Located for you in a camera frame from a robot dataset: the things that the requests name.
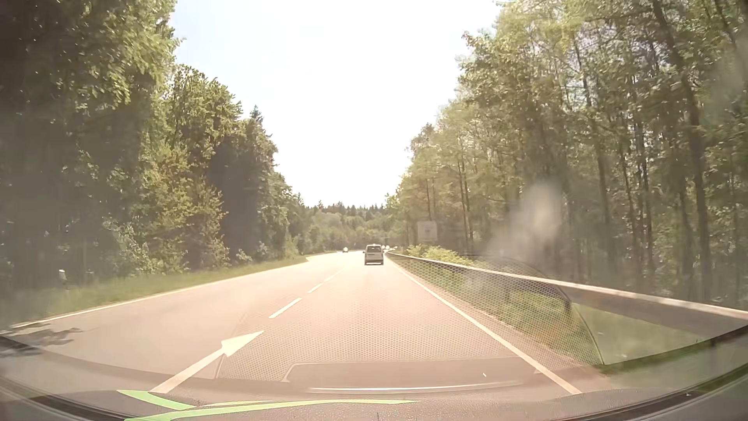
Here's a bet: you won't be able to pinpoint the grey asphalt road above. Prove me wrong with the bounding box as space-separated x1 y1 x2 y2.
0 250 585 396

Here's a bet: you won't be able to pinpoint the grass verge with bushes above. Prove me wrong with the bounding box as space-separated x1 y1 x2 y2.
390 246 711 367

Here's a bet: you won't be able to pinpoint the wood of tall trees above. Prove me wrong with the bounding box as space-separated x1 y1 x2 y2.
386 0 748 311

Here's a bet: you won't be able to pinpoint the road markings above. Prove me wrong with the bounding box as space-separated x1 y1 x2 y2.
11 253 583 396

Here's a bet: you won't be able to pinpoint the wood of green trees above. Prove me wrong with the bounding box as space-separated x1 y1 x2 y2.
0 0 404 293

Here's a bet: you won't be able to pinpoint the metal guard rail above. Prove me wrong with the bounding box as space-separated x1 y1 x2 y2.
386 251 748 340

